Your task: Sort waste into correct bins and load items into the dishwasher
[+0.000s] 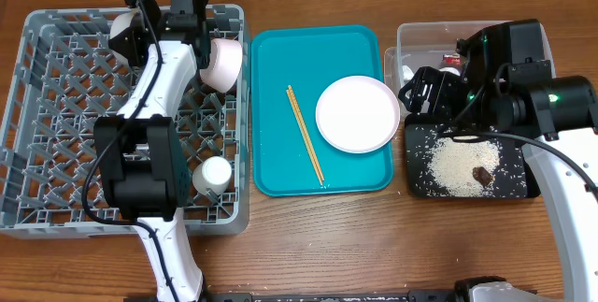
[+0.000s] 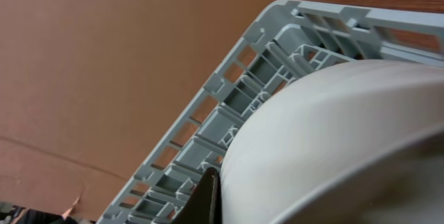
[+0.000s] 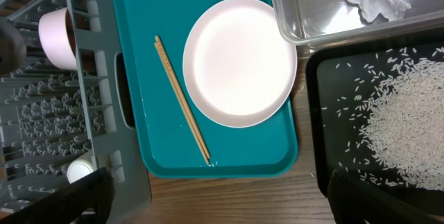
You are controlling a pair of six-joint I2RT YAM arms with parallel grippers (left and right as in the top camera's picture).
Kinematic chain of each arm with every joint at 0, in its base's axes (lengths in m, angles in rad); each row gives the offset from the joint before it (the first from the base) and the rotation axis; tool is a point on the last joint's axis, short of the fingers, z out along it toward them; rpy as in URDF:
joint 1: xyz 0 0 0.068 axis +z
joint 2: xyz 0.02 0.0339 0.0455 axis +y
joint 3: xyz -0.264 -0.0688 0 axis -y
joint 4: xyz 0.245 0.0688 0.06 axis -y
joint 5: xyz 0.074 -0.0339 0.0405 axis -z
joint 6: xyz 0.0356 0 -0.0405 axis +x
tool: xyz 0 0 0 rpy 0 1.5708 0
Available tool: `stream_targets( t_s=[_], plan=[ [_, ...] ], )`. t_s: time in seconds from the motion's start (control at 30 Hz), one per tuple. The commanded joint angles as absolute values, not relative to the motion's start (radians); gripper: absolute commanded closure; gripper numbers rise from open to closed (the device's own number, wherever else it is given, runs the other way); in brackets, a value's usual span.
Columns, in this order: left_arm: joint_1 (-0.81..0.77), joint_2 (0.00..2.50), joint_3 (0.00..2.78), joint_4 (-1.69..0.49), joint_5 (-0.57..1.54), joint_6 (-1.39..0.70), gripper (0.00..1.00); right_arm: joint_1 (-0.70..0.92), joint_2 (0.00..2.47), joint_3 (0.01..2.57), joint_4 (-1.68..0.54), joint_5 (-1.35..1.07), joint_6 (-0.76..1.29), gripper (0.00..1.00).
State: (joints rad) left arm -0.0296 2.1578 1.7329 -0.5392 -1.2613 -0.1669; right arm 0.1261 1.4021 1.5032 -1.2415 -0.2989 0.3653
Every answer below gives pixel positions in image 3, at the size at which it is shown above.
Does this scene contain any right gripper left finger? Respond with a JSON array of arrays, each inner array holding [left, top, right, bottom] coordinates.
[[1, 168, 115, 224]]

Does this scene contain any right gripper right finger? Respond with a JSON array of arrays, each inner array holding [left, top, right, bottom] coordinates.
[[327, 169, 441, 224]]

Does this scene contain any white cup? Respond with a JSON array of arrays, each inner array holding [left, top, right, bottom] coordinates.
[[67, 152, 94, 184]]

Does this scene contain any pile of white rice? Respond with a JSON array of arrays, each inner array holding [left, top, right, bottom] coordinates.
[[321, 46, 444, 192]]

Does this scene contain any wooden chopstick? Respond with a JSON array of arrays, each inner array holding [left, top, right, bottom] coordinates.
[[155, 35, 212, 160], [153, 42, 210, 166]]

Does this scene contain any pink bowl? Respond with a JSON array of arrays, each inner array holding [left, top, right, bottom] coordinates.
[[38, 8, 77, 70]]

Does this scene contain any large white plate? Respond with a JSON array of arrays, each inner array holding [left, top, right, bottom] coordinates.
[[182, 0, 297, 128]]

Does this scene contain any grey dishwasher rack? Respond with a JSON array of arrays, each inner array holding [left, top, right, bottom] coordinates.
[[1, 0, 151, 223]]

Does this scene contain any black waste tray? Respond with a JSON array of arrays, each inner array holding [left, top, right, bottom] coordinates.
[[306, 29, 443, 215]]

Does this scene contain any teal serving tray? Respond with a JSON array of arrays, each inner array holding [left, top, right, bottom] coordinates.
[[113, 0, 298, 178]]

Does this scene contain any clear plastic bin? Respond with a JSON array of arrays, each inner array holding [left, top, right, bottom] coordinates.
[[271, 0, 443, 46]]

